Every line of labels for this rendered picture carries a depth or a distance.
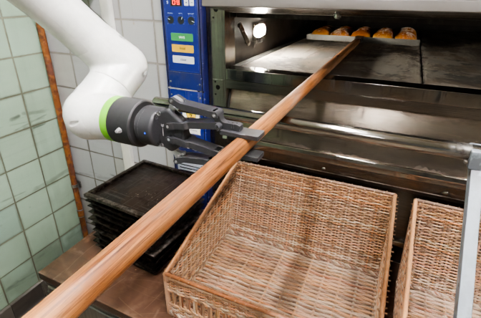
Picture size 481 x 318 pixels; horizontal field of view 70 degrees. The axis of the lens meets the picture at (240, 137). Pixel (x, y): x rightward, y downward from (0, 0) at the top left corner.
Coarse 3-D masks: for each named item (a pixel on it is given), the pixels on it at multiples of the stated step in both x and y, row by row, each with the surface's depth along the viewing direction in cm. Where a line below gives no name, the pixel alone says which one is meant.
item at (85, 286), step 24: (288, 96) 78; (264, 120) 64; (240, 144) 55; (216, 168) 48; (192, 192) 43; (144, 216) 37; (168, 216) 38; (120, 240) 34; (144, 240) 35; (96, 264) 31; (120, 264) 32; (72, 288) 28; (96, 288) 30; (48, 312) 26; (72, 312) 28
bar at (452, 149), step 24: (240, 120) 79; (288, 120) 74; (312, 120) 73; (384, 144) 67; (408, 144) 65; (432, 144) 64; (456, 144) 62; (480, 144) 63; (480, 168) 61; (480, 192) 60; (456, 288) 57; (456, 312) 54
